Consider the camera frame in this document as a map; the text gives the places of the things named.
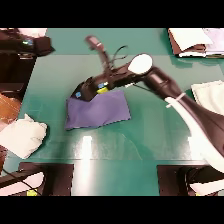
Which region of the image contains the purple T-shirt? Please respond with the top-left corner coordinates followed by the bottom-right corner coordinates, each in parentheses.
top-left (64, 88), bottom-right (132, 131)

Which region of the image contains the black cable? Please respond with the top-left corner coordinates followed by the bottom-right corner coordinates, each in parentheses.
top-left (110, 44), bottom-right (130, 65)

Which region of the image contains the pale lilac garment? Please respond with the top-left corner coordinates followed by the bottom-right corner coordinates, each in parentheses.
top-left (202, 28), bottom-right (224, 56)

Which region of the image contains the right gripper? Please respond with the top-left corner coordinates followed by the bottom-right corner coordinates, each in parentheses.
top-left (70, 76), bottom-right (102, 103)

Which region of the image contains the brown garment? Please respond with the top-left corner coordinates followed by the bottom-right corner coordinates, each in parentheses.
top-left (168, 30), bottom-right (208, 57)

